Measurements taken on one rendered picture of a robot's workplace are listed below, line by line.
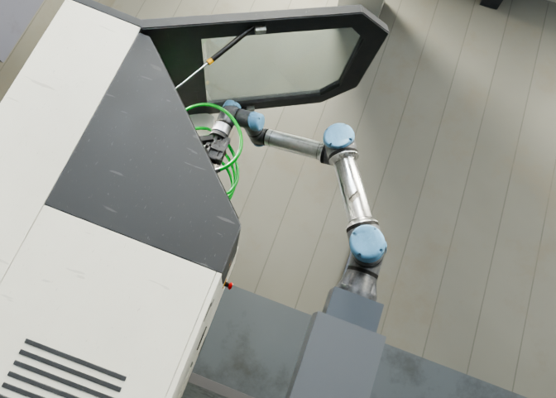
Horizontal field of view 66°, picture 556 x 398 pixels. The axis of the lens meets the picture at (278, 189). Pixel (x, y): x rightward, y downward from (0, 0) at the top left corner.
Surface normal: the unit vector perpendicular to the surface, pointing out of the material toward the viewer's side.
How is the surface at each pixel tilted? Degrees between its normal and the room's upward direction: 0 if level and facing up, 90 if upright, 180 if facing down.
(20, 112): 90
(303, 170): 90
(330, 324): 90
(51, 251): 90
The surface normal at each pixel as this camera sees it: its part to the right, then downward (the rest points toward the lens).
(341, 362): 0.00, -0.30
